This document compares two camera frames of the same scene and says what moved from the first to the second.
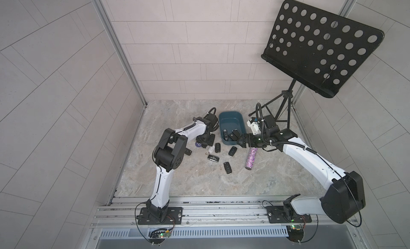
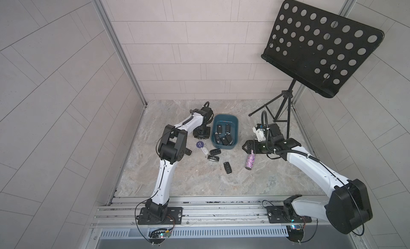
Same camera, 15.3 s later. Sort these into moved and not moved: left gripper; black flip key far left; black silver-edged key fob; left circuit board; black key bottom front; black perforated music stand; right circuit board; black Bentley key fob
Moved: black silver-edged key fob; left gripper
Not moved: black Bentley key fob; black flip key far left; black key bottom front; black perforated music stand; left circuit board; right circuit board
